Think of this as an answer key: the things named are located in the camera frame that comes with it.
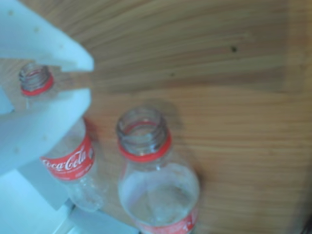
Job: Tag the clear bottle Coca-Cola script label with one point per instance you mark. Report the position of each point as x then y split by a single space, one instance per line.
70 161

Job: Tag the clear bottle Coke nutrition label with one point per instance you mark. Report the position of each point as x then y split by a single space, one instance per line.
156 190

